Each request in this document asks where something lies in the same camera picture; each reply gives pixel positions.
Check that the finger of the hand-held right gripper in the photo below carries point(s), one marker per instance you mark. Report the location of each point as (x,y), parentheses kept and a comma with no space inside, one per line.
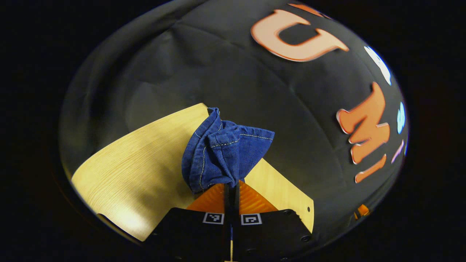
(363,211)

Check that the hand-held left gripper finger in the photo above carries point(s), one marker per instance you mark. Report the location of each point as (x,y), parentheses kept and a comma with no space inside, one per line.
(236,200)
(227,200)

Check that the blue denim jeans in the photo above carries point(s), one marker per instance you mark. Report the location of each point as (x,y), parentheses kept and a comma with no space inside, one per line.
(222,153)

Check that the black backdrop cloth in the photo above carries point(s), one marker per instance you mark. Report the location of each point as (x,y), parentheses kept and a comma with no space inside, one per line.
(218,65)

